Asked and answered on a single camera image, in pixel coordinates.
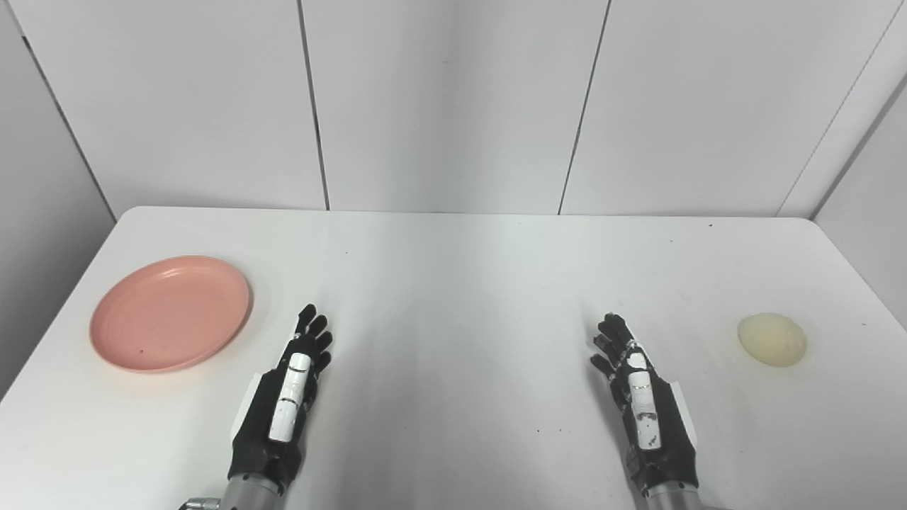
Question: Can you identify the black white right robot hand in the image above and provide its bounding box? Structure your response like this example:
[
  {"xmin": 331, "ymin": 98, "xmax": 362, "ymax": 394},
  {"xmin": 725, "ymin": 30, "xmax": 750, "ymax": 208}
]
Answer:
[{"xmin": 590, "ymin": 312, "xmax": 702, "ymax": 497}]

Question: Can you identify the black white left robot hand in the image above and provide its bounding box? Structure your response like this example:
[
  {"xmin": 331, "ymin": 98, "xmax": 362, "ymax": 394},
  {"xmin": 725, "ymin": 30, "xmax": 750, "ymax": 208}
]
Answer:
[{"xmin": 227, "ymin": 304, "xmax": 334, "ymax": 494}]

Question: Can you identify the cream steamed bun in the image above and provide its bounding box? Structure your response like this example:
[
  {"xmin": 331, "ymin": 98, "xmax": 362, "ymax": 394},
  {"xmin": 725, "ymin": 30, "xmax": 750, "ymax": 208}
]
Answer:
[{"xmin": 737, "ymin": 312, "xmax": 809, "ymax": 368}]

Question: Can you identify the pink round plate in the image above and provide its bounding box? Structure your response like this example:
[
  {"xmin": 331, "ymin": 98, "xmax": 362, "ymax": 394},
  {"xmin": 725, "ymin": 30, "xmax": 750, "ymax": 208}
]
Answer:
[{"xmin": 89, "ymin": 256, "xmax": 253, "ymax": 374}]

